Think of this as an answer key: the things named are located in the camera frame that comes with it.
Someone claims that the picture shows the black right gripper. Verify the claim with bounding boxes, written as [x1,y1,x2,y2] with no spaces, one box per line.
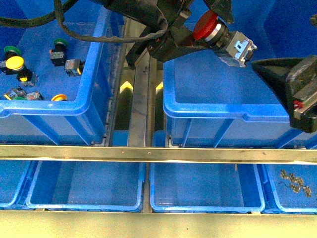
[252,55,317,133]

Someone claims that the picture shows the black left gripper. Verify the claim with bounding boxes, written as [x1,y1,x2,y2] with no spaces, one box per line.
[126,0,234,69]

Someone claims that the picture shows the red mushroom push button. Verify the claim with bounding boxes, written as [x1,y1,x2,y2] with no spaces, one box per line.
[193,10,258,68]

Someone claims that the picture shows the yellow mushroom push button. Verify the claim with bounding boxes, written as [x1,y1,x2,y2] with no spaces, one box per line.
[4,56,33,85]

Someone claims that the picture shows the blue left bin with buttons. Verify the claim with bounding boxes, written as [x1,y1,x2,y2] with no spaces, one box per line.
[0,0,124,147]

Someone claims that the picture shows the blue middle empty bin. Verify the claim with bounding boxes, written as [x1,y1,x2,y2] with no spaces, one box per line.
[163,0,317,149]

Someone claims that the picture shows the small metal clips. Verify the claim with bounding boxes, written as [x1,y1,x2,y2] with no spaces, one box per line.
[280,169,313,197]

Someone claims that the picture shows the blue lower right bin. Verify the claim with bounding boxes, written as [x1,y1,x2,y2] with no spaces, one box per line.
[257,164,317,215]

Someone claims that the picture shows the button with grey contact block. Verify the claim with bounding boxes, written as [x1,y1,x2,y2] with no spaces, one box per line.
[64,59,85,77]

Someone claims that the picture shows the green button upper middle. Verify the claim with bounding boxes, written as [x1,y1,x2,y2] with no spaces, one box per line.
[50,38,68,67]

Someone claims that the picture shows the green button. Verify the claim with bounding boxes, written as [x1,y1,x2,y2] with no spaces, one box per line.
[50,38,68,67]
[3,46,21,56]

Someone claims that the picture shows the yellow button near bin front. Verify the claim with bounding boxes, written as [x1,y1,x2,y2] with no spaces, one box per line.
[51,94,68,102]

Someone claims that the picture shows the blue lower middle bin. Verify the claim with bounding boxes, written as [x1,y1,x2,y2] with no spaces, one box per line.
[150,163,265,214]

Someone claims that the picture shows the green button far left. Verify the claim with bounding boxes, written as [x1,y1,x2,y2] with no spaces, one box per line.
[3,46,21,56]

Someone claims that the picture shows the button lying at front left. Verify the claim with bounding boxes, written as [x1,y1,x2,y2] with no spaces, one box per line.
[3,87,44,101]

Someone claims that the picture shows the blue lower far left bin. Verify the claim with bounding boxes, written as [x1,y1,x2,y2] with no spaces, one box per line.
[0,160,38,210]

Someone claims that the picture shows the metal rack frame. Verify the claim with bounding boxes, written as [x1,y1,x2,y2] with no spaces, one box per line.
[0,14,317,238]

